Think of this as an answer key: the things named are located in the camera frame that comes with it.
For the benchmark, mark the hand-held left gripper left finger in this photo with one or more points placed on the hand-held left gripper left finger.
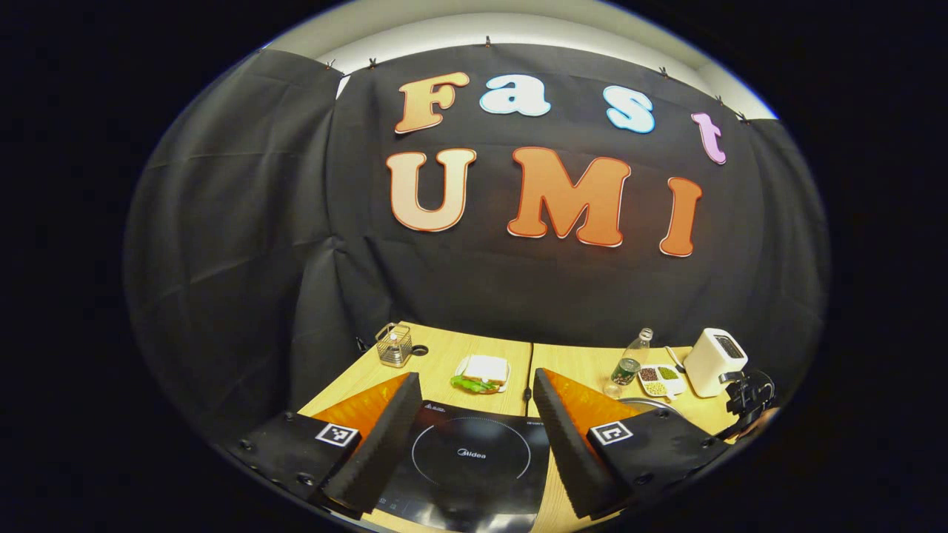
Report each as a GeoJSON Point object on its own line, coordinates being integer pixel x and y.
{"type": "Point", "coordinates": [381, 451]}

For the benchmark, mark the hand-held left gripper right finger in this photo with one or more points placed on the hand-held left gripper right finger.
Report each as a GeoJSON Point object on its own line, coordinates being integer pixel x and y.
{"type": "Point", "coordinates": [566, 451]}

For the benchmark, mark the black induction cooktop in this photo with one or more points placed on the black induction cooktop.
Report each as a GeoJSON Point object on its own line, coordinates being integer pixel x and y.
{"type": "Point", "coordinates": [474, 481]}

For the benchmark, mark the white toaster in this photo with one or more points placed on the white toaster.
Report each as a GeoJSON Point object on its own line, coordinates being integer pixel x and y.
{"type": "Point", "coordinates": [711, 363]}

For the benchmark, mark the white three-compartment dish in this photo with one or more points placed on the white three-compartment dish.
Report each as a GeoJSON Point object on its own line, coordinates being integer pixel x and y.
{"type": "Point", "coordinates": [663, 377]}

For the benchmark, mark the white sandwich plate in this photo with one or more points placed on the white sandwich plate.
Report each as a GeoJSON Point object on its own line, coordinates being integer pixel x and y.
{"type": "Point", "coordinates": [506, 377]}

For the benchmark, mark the clear plastic bottle green label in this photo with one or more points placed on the clear plastic bottle green label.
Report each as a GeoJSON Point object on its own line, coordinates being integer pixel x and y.
{"type": "Point", "coordinates": [628, 366]}

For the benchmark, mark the black round table grommet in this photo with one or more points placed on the black round table grommet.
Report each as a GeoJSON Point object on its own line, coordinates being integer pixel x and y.
{"type": "Point", "coordinates": [419, 349]}

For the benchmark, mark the sandwich with lettuce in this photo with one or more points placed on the sandwich with lettuce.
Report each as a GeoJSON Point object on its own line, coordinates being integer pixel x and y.
{"type": "Point", "coordinates": [481, 370]}

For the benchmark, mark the black backdrop cloth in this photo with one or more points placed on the black backdrop cloth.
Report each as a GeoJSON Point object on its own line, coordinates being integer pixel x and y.
{"type": "Point", "coordinates": [518, 289]}

